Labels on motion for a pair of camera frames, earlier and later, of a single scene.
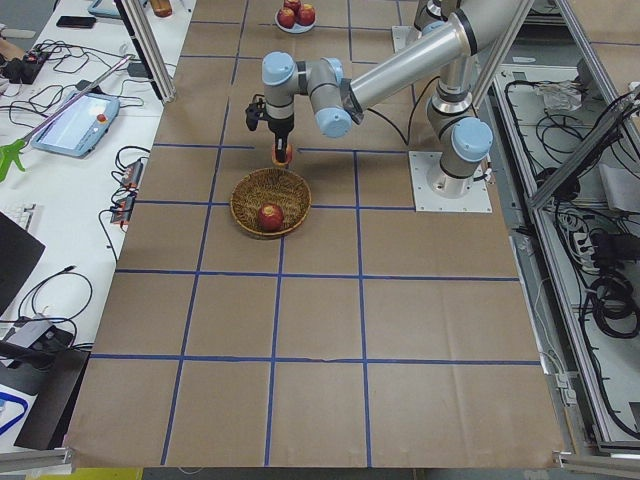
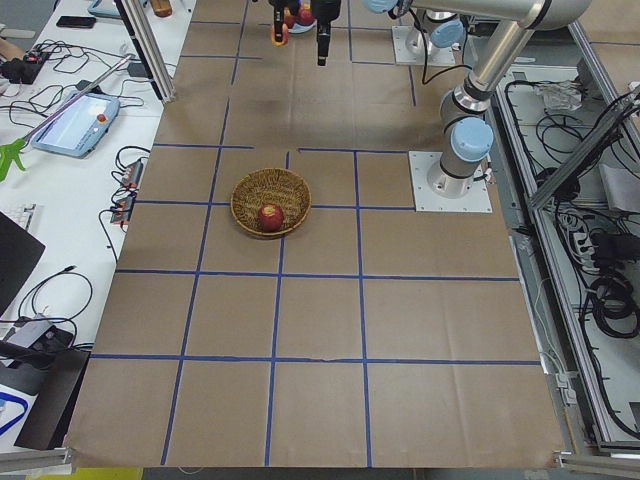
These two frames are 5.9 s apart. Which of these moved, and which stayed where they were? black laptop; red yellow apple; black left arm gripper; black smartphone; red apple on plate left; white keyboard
Moved: red yellow apple; black left arm gripper
Stayed: black smartphone; black laptop; white keyboard; red apple on plate left
